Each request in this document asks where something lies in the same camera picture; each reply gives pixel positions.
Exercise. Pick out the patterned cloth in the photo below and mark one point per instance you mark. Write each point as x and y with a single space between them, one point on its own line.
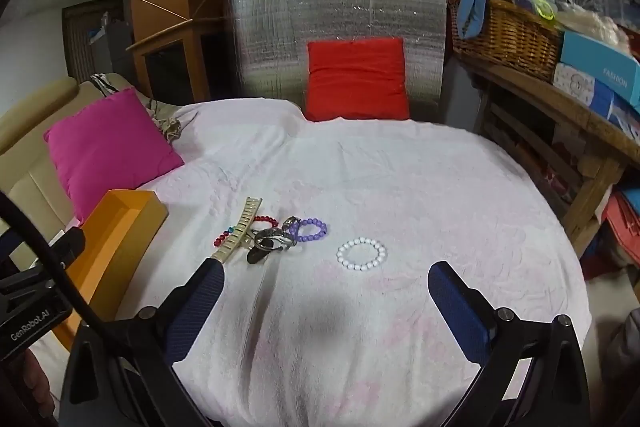
165 122

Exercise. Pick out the beige sofa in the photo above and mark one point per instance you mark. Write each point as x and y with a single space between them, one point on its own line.
25 177

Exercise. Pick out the pink cushion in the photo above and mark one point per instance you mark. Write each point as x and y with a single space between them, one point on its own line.
110 142

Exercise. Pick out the white and blue printed box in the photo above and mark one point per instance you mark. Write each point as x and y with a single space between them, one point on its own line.
575 84

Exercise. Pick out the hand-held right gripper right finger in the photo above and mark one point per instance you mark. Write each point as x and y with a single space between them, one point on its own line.
460 312

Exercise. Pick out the pale gold hair clip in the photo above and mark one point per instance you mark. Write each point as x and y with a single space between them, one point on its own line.
237 232

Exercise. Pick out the silver foil mat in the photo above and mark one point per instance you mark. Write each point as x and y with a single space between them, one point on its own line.
300 17

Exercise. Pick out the wooden side table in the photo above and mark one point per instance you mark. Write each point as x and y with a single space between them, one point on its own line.
590 122

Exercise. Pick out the orange cardboard box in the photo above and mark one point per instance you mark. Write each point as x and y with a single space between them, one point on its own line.
125 227

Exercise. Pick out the teal cardboard box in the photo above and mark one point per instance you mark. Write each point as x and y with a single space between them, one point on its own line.
595 57

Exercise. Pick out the wicker basket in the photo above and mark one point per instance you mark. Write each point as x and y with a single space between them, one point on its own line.
510 37

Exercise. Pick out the white fluffy cloth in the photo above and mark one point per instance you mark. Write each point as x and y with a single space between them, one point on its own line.
590 24

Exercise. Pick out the brown slatted screen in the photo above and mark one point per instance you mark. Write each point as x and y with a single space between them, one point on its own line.
82 42

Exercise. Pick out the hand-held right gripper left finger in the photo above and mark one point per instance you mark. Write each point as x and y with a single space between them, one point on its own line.
200 302

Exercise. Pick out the red cushion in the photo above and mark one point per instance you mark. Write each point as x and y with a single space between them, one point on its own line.
357 79

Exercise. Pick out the blue cloth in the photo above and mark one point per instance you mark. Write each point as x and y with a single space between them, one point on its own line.
472 2

